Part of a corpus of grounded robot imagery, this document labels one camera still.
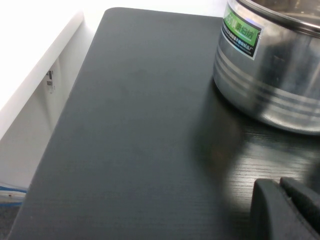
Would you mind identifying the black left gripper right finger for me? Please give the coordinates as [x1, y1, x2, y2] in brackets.
[279, 175, 320, 232]

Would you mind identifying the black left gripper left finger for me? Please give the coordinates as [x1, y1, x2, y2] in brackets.
[251, 178, 320, 240]

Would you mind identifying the blue tape strip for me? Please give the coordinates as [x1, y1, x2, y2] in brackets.
[0, 185, 27, 201]

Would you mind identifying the stainless steel pot black handle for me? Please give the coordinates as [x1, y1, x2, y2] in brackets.
[212, 0, 320, 136]

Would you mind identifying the wall socket fixture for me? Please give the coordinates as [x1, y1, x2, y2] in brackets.
[46, 70, 55, 94]

